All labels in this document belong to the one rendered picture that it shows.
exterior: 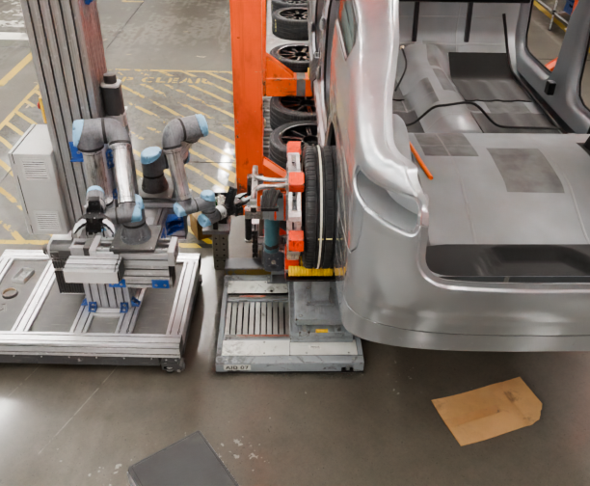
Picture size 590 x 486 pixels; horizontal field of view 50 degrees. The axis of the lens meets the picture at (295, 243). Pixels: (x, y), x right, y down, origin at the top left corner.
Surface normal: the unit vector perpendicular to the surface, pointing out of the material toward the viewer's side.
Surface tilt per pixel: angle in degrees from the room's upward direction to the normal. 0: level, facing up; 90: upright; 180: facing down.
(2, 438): 0
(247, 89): 90
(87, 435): 0
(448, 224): 20
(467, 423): 1
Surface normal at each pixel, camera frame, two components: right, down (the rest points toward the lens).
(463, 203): 0.03, -0.55
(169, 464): 0.02, -0.82
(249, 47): 0.03, 0.58
